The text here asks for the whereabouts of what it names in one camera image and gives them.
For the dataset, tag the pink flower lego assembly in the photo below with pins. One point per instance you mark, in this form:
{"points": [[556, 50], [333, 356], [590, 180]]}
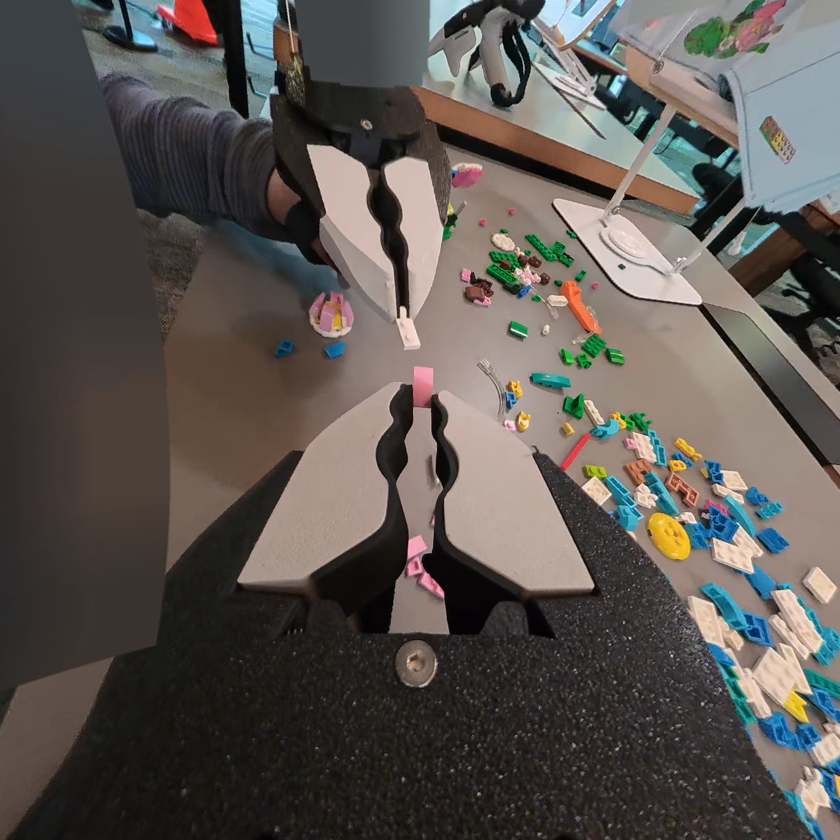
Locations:
{"points": [[331, 315]]}

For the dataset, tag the pink lego tile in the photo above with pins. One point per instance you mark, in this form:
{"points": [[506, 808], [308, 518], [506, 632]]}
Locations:
{"points": [[423, 384]]}

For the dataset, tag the white lego plate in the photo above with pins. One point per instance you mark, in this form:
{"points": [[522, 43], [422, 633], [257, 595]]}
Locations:
{"points": [[408, 331]]}

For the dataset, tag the pile of blue white lego bricks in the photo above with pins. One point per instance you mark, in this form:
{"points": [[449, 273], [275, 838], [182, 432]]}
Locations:
{"points": [[732, 554]]}

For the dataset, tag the clear curved lego piece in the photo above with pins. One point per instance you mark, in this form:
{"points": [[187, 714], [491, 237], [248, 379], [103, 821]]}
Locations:
{"points": [[495, 387]]}

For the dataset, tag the yellow round lego piece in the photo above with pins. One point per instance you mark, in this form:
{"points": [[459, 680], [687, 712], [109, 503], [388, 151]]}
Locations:
{"points": [[668, 535]]}

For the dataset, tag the orange traffic cone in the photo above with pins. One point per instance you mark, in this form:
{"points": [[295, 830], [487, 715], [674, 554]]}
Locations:
{"points": [[190, 19]]}

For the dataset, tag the open lego instruction pages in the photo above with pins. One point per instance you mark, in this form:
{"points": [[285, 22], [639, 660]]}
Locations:
{"points": [[781, 98]]}

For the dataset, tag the spare hand-held gripper device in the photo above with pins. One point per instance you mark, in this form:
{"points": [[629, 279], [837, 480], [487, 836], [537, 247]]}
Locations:
{"points": [[492, 39]]}

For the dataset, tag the person's left hand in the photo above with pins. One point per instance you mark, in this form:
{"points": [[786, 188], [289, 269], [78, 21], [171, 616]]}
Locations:
{"points": [[282, 197]]}

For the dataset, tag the pink white lego assembly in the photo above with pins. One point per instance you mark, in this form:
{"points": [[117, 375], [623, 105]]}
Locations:
{"points": [[467, 174]]}

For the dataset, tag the pile of green brown lego bricks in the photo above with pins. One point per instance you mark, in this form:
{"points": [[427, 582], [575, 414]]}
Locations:
{"points": [[505, 272]]}

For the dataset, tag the black metal pole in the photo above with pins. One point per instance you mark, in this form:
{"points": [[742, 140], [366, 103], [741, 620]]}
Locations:
{"points": [[236, 59]]}

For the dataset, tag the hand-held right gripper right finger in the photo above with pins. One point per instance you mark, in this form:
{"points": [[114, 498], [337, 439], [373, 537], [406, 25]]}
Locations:
{"points": [[518, 518]]}

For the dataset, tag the pink lego brick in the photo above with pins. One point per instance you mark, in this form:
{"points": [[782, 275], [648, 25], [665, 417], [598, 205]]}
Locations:
{"points": [[431, 584], [416, 547], [413, 568]]}

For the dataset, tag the clear lego rod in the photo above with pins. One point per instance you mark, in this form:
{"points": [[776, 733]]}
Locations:
{"points": [[587, 334]]}

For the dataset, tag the green lego slope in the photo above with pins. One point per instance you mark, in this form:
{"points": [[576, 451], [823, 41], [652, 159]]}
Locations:
{"points": [[613, 356]]}

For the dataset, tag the orange lego carrot piece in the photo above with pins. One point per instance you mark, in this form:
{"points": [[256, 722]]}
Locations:
{"points": [[581, 305]]}

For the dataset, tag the white booklet stand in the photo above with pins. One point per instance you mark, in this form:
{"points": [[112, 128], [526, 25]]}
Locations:
{"points": [[630, 249]]}

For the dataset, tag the wooden top desk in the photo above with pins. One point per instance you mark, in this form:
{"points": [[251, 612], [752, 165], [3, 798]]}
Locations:
{"points": [[525, 131]]}

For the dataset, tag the red lego bar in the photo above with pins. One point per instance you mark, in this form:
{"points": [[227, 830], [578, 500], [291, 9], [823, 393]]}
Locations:
{"points": [[575, 454]]}

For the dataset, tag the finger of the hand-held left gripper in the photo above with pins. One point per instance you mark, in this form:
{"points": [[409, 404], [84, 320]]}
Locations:
{"points": [[348, 210], [423, 216]]}

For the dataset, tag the person's left forearm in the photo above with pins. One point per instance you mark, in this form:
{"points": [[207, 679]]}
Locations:
{"points": [[197, 151]]}

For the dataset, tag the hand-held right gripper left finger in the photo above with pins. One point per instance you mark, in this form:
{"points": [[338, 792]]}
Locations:
{"points": [[328, 518]]}

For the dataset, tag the black floor stand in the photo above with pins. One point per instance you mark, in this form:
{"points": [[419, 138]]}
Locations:
{"points": [[134, 39]]}

